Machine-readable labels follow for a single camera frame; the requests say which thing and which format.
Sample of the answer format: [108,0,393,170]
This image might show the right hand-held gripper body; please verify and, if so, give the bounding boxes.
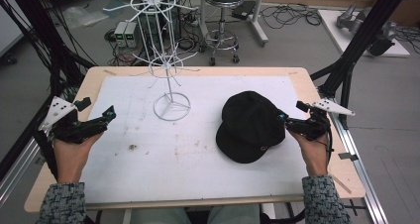
[285,98,357,143]

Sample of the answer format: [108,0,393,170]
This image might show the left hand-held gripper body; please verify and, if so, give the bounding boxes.
[38,95,109,145]

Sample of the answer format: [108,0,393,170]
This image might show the black cap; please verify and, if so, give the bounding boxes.
[215,90,287,165]

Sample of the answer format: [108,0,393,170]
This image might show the person's right hand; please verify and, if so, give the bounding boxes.
[287,129,331,177]

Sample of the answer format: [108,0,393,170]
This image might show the person's left hand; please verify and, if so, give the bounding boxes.
[52,131,104,185]

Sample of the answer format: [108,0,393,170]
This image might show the grey power supply unit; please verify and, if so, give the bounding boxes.
[113,21,129,49]
[124,21,139,50]

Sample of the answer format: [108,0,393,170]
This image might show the white table mat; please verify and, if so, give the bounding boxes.
[80,74,310,204]

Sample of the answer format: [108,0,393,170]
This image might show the white platform board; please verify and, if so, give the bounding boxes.
[317,9,411,58]

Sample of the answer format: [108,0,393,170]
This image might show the clear plastic sheet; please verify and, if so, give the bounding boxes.
[62,5,110,29]

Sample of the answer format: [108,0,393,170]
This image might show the white table leg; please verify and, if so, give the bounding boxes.
[249,0,269,49]

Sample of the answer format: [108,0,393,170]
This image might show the grey robot part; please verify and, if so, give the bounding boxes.
[336,3,398,57]

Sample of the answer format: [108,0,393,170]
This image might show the black flat box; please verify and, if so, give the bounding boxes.
[231,0,258,21]

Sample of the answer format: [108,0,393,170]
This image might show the black round stool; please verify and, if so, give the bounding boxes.
[201,0,246,67]

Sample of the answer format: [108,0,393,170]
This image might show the person's legs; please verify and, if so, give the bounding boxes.
[129,203,262,224]

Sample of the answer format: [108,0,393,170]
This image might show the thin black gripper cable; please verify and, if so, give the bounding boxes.
[321,126,335,168]

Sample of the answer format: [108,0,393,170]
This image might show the thick black sleeved cable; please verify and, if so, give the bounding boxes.
[32,129,59,182]

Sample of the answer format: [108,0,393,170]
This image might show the silver aluminium rail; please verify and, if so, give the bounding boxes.
[318,88,390,224]
[0,136,43,208]

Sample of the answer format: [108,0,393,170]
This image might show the black frame post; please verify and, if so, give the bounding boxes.
[0,0,95,182]
[310,0,415,130]

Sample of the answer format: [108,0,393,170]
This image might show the white wire display rack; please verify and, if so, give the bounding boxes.
[102,0,201,122]

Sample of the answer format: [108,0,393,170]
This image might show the black floor cable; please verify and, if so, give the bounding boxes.
[261,3,323,30]

